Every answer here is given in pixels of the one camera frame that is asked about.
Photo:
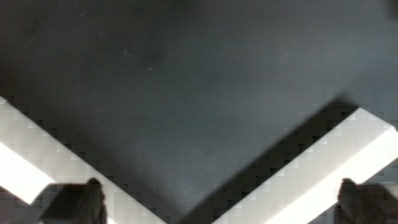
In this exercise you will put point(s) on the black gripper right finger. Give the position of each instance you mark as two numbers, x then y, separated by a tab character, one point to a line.
366	203

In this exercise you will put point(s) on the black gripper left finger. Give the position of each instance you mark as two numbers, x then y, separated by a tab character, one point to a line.
76	205

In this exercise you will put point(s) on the white U-shaped obstacle fence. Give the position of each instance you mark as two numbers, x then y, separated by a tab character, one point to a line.
346	156

